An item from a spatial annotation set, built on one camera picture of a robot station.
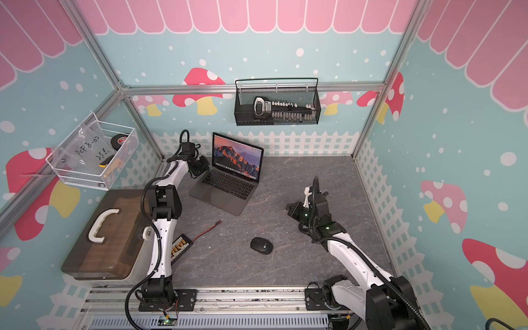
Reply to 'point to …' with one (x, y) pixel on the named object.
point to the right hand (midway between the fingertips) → (285, 205)
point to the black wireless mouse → (261, 245)
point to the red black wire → (208, 229)
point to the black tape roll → (117, 140)
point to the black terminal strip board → (179, 247)
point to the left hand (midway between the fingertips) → (211, 168)
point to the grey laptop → (233, 177)
